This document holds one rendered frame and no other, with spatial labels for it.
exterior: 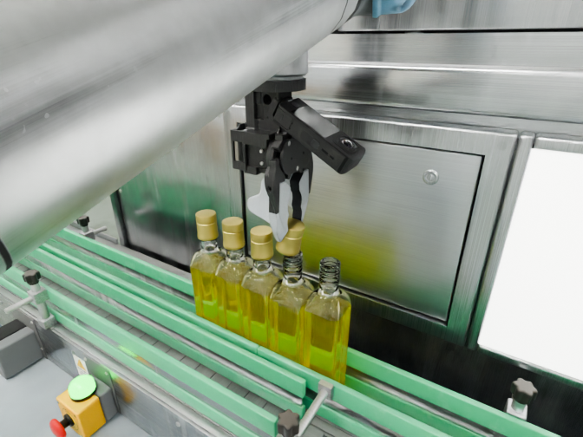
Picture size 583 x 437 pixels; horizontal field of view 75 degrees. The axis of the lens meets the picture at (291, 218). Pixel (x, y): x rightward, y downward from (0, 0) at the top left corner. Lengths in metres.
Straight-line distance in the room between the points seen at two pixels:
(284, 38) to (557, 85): 0.40
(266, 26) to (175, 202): 0.81
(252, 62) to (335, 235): 0.52
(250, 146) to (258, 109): 0.05
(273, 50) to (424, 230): 0.46
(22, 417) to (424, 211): 0.85
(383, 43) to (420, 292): 0.38
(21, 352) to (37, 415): 0.16
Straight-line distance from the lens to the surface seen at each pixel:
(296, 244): 0.53
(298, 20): 0.21
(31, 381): 1.06
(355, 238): 0.65
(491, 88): 0.54
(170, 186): 0.96
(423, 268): 0.63
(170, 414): 0.73
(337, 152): 0.43
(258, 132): 0.49
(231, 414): 0.63
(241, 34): 0.17
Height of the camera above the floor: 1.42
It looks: 25 degrees down
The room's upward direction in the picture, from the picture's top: straight up
